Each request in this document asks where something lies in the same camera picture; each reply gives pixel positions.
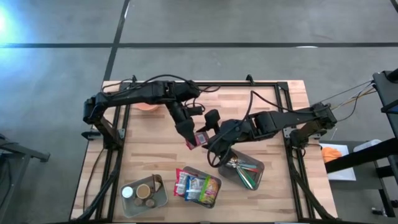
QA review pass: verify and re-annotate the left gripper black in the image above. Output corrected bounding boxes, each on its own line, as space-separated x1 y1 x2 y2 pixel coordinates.
166 101 198 144

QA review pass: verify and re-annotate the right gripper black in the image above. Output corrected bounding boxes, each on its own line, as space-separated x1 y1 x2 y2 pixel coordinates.
196 109 249 168

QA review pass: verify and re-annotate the small maroon packet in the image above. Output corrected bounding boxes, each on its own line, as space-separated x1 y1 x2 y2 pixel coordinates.
185 131 210 151

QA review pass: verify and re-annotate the dark grey translucent bin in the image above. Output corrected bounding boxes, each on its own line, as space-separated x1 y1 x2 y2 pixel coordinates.
217 148 266 191

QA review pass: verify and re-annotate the spoon with wooden handle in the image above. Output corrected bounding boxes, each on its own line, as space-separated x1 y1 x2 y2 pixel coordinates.
232 161 249 187

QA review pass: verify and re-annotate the spoon with grey-blue handle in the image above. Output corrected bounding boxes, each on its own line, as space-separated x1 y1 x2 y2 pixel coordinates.
233 159 260 170

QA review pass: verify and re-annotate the spoon with orange handle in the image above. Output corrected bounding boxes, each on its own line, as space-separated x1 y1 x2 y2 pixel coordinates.
233 161 261 174

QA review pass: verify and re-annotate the green pink ramen packet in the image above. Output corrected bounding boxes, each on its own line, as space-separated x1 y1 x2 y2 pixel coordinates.
198 175 220 205

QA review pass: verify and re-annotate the silver spoon green handle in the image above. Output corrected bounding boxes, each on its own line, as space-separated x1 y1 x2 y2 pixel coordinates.
231 159 257 189

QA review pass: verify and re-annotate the blue ramen packet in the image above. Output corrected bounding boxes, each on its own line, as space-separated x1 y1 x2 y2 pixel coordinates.
184 175 206 202

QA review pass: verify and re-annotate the red ramen packet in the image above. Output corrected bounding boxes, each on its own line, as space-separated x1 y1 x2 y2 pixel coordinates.
173 168 189 197

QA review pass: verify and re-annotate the white round lid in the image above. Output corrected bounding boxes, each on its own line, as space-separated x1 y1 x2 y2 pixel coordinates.
121 185 134 199

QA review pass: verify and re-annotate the terracotta bowl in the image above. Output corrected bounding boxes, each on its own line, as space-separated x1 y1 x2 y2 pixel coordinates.
133 103 162 112

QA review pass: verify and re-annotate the light grey rectangular bin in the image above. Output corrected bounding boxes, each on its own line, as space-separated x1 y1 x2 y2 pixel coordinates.
119 174 169 218

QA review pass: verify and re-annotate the orange cloth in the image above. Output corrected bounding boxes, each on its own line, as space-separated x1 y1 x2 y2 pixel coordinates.
321 146 343 164

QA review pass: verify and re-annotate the white board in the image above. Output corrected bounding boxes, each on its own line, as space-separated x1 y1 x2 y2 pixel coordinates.
319 142 358 182

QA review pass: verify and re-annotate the black diagonal bar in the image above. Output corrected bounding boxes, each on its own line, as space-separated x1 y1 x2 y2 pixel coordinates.
325 138 398 174

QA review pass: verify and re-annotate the white plastic box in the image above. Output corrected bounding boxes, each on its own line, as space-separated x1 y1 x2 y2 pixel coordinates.
353 139 383 153

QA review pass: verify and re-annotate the black metal furniture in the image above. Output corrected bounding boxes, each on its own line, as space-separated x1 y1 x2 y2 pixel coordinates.
0 132 51 218

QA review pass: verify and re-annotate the black equipment cart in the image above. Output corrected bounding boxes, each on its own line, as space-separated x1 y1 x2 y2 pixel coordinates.
372 68 398 218

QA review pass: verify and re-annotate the small black floor object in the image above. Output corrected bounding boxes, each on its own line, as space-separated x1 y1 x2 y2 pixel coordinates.
371 207 389 218

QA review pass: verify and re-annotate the pale grey bin with handle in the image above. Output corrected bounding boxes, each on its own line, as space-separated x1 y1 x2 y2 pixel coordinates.
178 166 223 208

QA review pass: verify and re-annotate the right arm black wrist cable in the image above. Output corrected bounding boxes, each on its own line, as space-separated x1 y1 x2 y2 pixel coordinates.
206 90 295 169

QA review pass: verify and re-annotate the arm black wrist cable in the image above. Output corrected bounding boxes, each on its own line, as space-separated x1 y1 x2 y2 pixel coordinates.
206 90 295 169
132 73 222 125

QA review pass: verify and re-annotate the left arm black wrist cable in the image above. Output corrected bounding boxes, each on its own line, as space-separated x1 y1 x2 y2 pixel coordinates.
132 73 222 125

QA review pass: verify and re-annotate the black aluminium table frame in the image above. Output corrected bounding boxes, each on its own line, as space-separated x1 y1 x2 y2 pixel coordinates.
74 73 340 223

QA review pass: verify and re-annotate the left arm black supply cable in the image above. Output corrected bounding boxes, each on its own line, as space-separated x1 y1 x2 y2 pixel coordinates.
101 77 135 93

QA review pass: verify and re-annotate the thin dark cable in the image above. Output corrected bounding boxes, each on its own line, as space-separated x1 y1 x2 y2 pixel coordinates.
82 148 105 212

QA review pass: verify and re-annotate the black cable to cart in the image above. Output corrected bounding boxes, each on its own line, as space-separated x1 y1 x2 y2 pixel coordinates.
337 81 376 123

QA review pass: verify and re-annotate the grey cable to cart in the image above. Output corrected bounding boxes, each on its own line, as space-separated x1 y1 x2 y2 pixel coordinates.
320 80 374 103

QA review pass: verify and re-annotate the yellow cable to cart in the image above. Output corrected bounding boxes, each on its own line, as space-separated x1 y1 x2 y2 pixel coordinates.
331 88 376 111

